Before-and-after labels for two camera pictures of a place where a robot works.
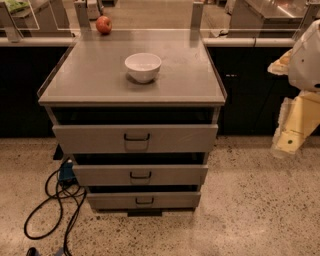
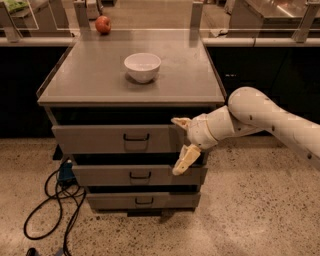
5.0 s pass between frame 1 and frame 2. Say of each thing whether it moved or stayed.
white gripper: moved
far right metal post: stayed
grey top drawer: stayed
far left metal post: stayed
